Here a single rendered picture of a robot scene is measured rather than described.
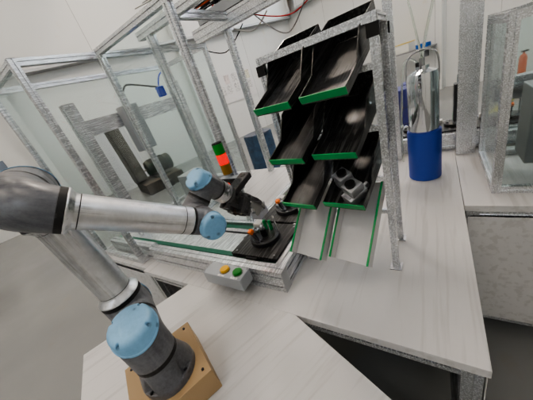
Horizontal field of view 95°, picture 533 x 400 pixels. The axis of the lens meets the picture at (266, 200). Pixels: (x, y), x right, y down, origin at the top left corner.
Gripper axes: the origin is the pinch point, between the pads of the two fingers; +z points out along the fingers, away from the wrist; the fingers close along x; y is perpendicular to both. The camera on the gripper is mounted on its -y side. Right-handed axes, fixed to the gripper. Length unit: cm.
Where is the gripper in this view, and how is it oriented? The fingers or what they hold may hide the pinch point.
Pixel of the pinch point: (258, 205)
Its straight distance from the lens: 103.8
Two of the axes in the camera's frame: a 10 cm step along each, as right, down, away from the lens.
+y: -1.8, 9.5, -2.7
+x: 8.2, -0.1, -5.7
